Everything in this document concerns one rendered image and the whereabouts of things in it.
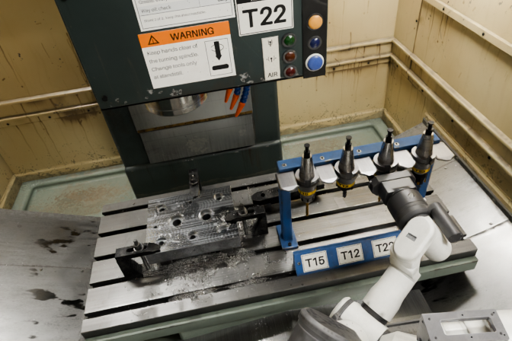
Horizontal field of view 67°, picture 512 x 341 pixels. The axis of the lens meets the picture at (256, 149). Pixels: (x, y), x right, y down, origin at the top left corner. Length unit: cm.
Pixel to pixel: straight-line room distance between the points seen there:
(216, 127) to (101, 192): 82
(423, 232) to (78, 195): 171
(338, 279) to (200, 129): 79
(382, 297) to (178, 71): 65
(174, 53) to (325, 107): 152
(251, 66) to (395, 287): 58
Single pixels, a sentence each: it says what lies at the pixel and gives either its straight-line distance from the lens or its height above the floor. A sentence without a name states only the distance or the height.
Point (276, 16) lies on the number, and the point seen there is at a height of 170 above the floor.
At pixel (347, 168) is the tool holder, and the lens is 106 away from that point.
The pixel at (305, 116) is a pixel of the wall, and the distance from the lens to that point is 214.
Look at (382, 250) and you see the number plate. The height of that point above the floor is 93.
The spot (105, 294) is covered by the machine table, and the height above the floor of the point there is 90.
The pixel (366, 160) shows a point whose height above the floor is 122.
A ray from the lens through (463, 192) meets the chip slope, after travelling 166.
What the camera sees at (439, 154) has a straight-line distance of 118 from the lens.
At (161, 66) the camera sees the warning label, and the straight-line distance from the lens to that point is 73.
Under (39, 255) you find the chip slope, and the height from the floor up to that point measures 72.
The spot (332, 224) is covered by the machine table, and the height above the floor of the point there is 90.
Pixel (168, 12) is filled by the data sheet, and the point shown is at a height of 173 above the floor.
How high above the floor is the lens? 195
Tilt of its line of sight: 40 degrees down
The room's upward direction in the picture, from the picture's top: 7 degrees counter-clockwise
